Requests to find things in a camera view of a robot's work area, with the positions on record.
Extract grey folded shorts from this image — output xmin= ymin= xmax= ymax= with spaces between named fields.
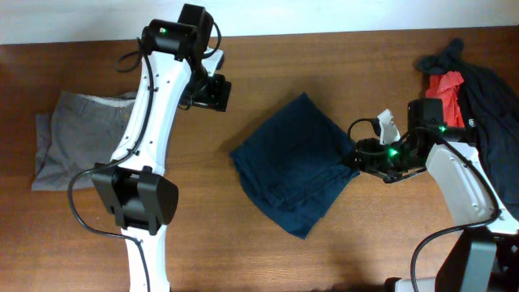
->
xmin=32 ymin=91 xmax=136 ymax=191

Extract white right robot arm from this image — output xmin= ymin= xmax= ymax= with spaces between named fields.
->
xmin=354 ymin=98 xmax=518 ymax=291

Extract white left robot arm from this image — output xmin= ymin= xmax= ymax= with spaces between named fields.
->
xmin=92 ymin=4 xmax=231 ymax=291

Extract navy blue shorts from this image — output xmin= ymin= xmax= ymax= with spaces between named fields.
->
xmin=230 ymin=93 xmax=360 ymax=239

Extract black garment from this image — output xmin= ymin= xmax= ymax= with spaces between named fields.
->
xmin=416 ymin=38 xmax=518 ymax=218

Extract red garment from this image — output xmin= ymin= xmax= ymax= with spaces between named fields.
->
xmin=425 ymin=71 xmax=465 ymax=128

